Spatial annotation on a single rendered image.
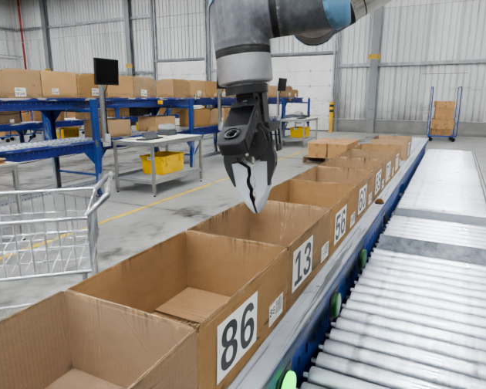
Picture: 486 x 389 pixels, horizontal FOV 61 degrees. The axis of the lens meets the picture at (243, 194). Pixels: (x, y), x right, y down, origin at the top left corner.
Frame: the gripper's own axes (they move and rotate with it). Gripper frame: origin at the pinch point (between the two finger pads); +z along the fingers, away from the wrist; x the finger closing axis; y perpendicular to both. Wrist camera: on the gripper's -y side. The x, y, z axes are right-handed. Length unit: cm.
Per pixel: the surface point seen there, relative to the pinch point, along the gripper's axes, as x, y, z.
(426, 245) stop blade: -28, 117, 46
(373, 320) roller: -12, 55, 49
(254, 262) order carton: 12.0, 26.1, 20.4
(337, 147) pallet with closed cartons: 121, 804, 67
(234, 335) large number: 6.0, -1.8, 23.4
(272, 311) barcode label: 5.0, 16.1, 27.7
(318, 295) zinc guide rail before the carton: -0.9, 35.8, 32.7
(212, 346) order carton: 6.6, -9.2, 21.4
